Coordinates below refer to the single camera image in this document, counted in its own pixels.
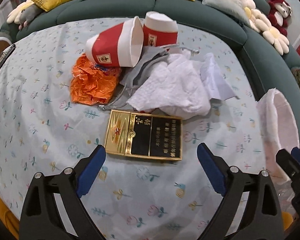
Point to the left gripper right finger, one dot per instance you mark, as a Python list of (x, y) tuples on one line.
[(261, 218)]

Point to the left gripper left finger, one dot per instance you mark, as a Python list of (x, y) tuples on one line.
[(40, 217)]

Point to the white lined trash bin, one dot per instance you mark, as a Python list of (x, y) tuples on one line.
[(278, 131)]

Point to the gold black cigarette box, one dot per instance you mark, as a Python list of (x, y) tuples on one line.
[(145, 136)]

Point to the white paper towel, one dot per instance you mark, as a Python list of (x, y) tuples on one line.
[(182, 87)]

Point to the orange plastic bag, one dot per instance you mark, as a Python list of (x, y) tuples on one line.
[(91, 83)]

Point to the grey drawstring pouch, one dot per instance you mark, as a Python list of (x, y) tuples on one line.
[(135, 77)]

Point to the red white paper cup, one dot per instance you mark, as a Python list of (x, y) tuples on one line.
[(118, 46)]

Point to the yellow stool cushion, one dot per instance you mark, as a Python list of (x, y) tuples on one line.
[(9, 220)]

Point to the dark green sectional sofa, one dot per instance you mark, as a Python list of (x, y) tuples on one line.
[(264, 66)]

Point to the white daisy pillow right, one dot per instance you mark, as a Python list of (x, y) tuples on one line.
[(273, 36)]

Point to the white daisy pillow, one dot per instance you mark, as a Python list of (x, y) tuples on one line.
[(252, 13), (273, 36)]

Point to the white daisy pillow left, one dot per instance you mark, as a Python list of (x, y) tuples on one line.
[(252, 13)]

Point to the red monkey plush toy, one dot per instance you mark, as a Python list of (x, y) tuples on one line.
[(279, 15)]

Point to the black remote control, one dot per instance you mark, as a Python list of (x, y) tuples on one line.
[(6, 54)]

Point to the grey cushion right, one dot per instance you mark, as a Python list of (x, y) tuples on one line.
[(233, 8)]

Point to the grey plush with flower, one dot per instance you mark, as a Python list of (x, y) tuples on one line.
[(24, 14)]

